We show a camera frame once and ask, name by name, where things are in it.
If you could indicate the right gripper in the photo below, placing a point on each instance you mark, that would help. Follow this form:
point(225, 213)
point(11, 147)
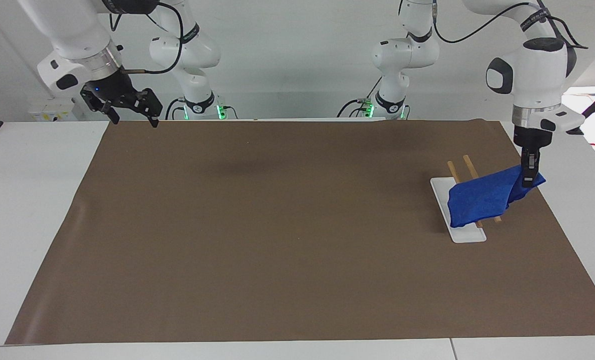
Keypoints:
point(108, 86)

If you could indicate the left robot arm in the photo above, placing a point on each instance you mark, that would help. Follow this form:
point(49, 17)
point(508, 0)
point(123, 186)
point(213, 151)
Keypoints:
point(540, 70)

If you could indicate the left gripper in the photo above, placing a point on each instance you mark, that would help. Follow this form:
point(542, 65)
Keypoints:
point(530, 137)

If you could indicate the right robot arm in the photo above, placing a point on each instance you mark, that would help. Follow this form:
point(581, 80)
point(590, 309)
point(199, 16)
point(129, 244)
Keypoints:
point(72, 35)

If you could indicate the white rack with wooden bars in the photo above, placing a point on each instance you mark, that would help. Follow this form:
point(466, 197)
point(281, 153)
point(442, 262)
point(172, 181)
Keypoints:
point(465, 235)

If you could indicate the white box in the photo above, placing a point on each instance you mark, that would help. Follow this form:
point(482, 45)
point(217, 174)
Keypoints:
point(52, 109)

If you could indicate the blue towel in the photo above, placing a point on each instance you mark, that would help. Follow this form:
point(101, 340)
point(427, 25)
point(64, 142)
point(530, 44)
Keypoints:
point(482, 197)

